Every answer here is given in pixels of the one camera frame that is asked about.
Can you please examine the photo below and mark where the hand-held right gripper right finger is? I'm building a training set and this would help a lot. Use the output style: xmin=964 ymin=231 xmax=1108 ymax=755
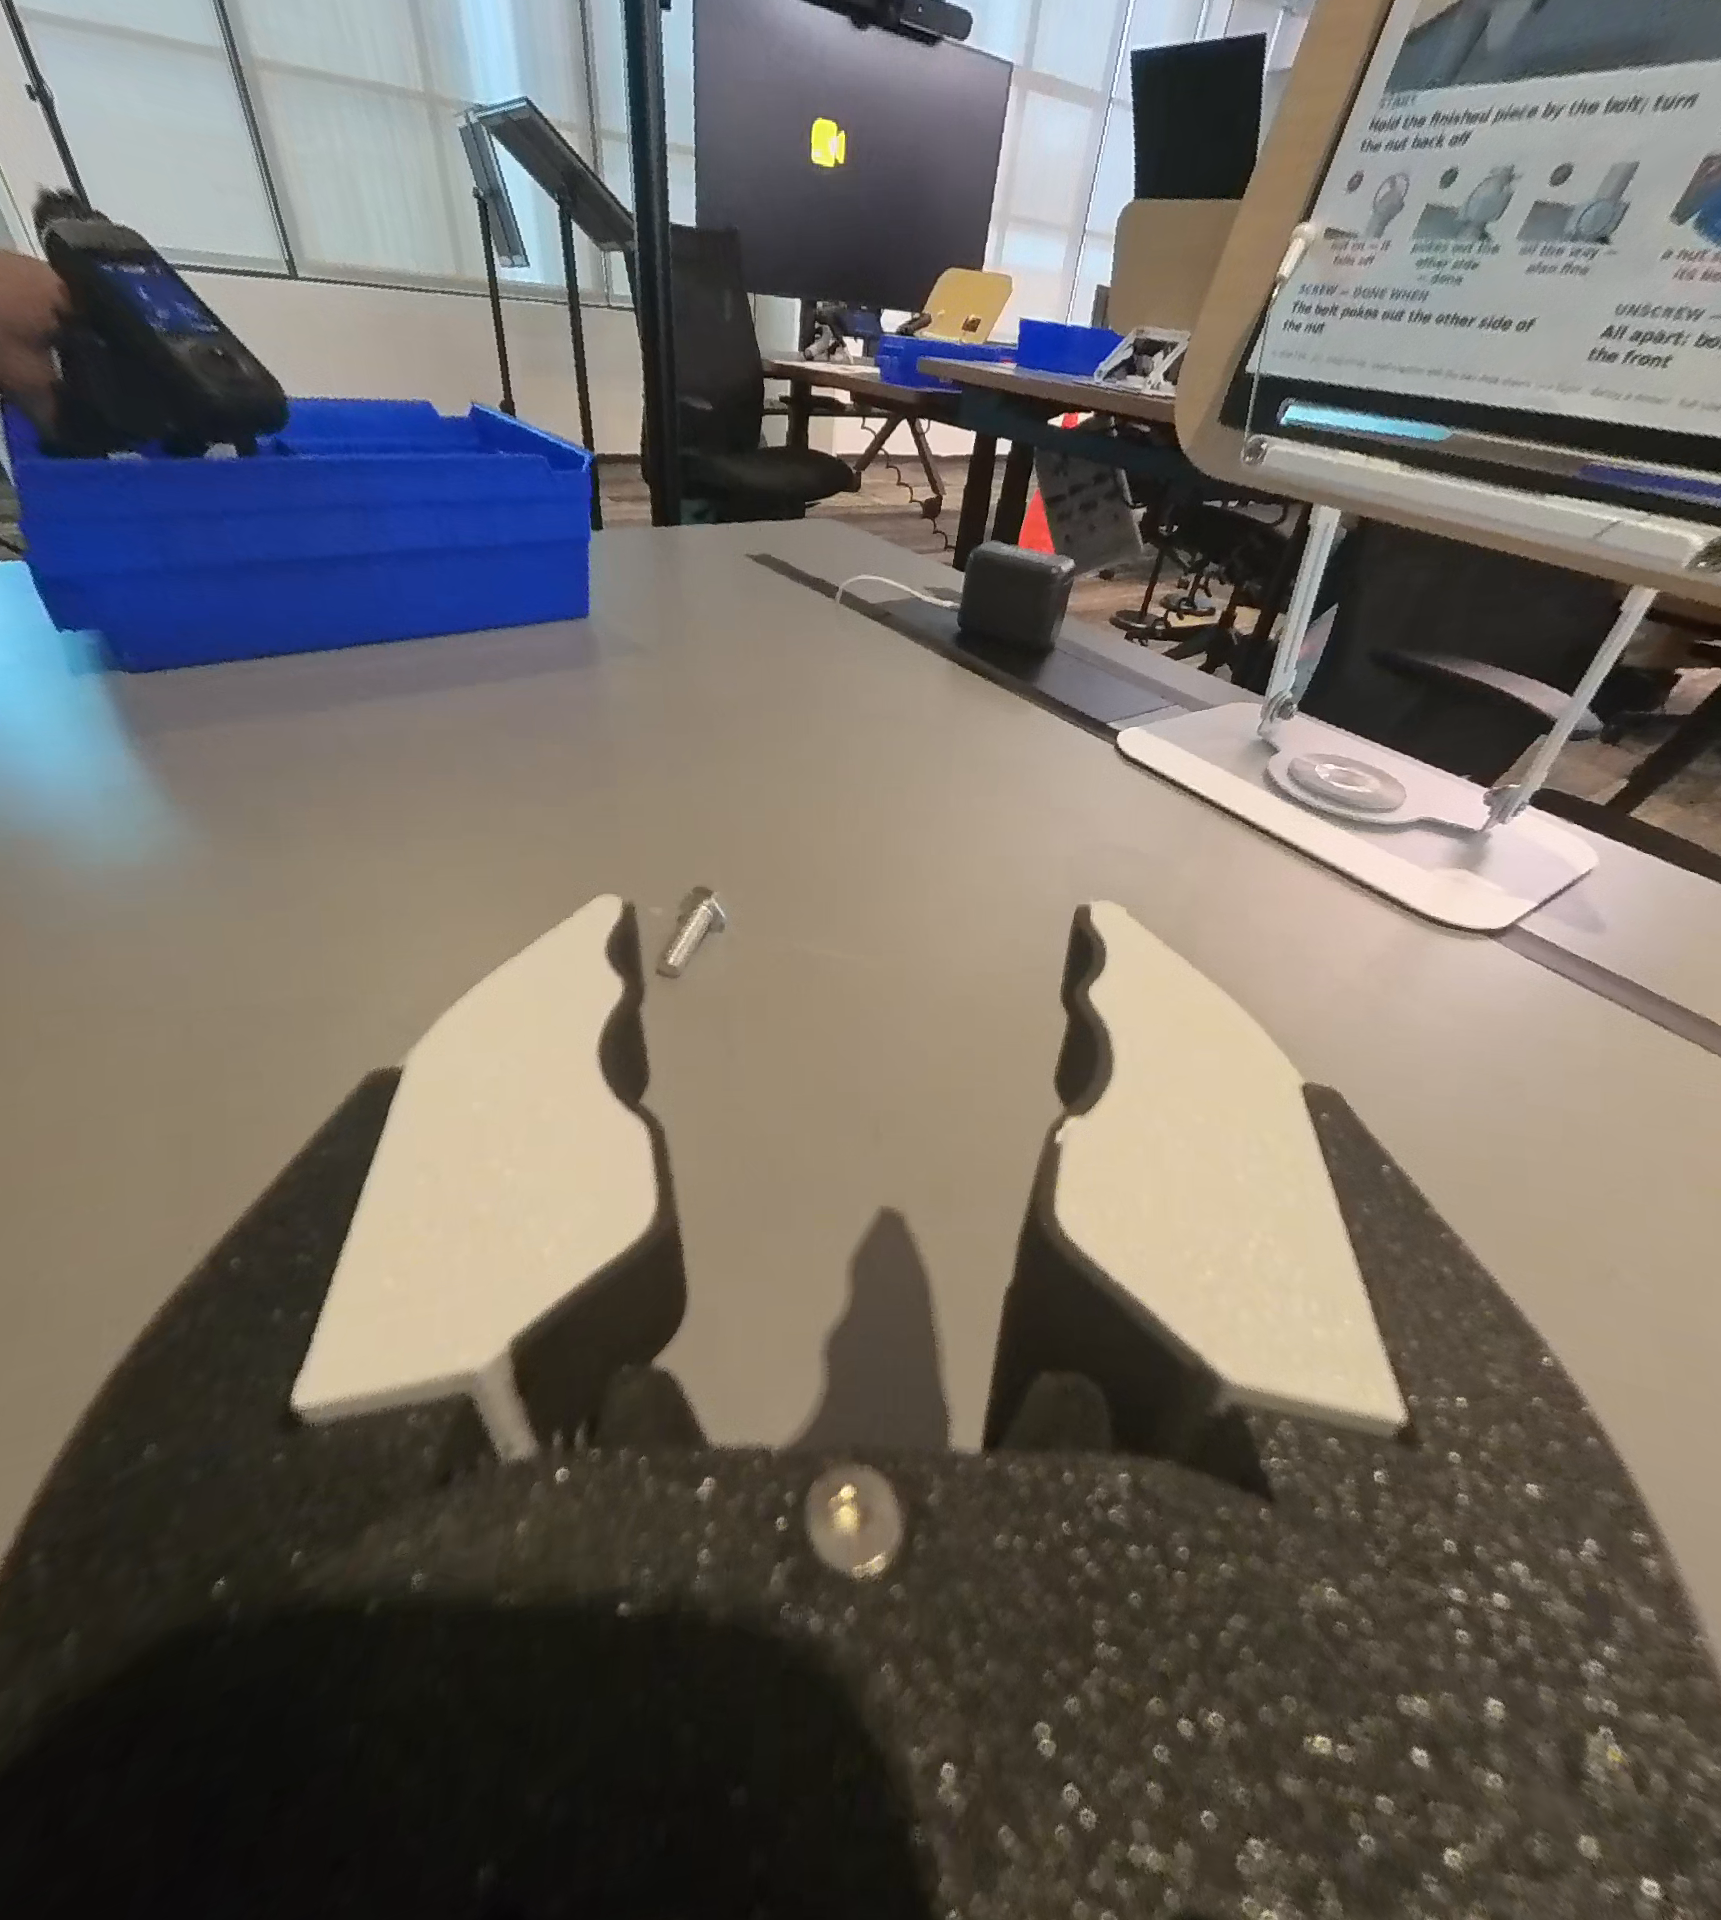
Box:
xmin=982 ymin=901 xmax=1408 ymax=1447

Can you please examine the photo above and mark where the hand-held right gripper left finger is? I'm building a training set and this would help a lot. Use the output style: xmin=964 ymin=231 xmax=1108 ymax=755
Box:
xmin=290 ymin=894 xmax=687 ymax=1465

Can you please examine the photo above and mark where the large blue plastic bin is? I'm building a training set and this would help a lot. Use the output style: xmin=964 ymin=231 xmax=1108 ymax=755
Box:
xmin=4 ymin=396 xmax=598 ymax=674

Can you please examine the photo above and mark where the silver hex bolt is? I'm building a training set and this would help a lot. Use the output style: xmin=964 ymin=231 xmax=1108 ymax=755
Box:
xmin=654 ymin=887 xmax=729 ymax=982

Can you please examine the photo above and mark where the black music stand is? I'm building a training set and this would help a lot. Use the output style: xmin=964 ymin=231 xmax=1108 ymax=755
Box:
xmin=459 ymin=117 xmax=528 ymax=421
xmin=477 ymin=99 xmax=641 ymax=530

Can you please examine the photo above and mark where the black metal pole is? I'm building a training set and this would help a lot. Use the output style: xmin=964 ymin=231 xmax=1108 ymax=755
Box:
xmin=620 ymin=0 xmax=690 ymax=527

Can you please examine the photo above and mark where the black charger cube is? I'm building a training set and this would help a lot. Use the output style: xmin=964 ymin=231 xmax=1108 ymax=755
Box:
xmin=959 ymin=543 xmax=1078 ymax=655

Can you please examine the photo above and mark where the printed paper sign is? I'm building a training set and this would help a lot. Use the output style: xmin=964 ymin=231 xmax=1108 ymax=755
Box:
xmin=1056 ymin=451 xmax=1149 ymax=578

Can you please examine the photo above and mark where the black monitor screen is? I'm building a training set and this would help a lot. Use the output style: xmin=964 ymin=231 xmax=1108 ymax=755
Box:
xmin=694 ymin=0 xmax=1014 ymax=301

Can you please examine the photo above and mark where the black webcam bar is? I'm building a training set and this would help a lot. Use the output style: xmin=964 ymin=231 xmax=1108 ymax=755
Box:
xmin=817 ymin=0 xmax=976 ymax=48

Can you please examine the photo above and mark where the yellow wooden panel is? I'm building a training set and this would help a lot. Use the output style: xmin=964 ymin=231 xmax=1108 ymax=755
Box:
xmin=919 ymin=268 xmax=1014 ymax=343

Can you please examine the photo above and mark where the wooden desk with black legs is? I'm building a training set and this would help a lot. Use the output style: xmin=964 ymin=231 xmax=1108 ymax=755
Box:
xmin=762 ymin=351 xmax=1208 ymax=564

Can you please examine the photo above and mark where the beige divider panel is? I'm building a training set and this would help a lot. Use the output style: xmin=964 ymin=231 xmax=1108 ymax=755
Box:
xmin=1108 ymin=199 xmax=1243 ymax=332

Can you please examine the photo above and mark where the wooden board with instruction sheet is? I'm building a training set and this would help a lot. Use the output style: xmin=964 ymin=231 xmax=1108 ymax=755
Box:
xmin=1177 ymin=0 xmax=1721 ymax=602

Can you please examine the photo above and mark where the small black monitor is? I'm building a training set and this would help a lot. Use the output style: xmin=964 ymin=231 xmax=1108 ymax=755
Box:
xmin=1128 ymin=33 xmax=1271 ymax=205

